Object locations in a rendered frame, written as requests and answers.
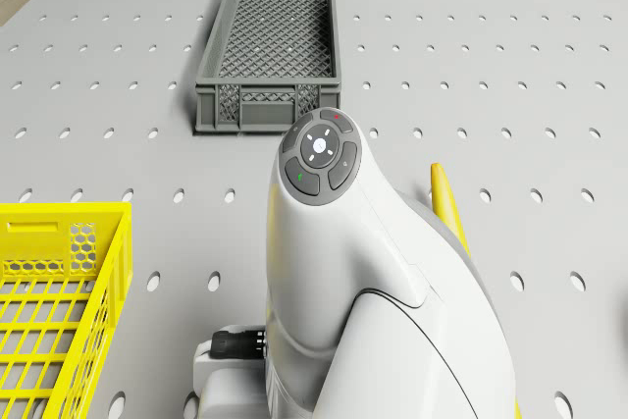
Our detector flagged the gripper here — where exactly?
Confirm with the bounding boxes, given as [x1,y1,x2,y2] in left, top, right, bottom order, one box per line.
[191,323,270,419]

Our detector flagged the yellow basket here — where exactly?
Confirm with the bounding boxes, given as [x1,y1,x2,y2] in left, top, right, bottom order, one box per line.
[0,201,134,419]

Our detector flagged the banana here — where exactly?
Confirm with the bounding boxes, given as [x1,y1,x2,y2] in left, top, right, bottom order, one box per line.
[430,162,474,264]

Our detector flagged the dark grey basket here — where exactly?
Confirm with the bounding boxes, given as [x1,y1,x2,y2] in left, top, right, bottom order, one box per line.
[194,0,345,136]

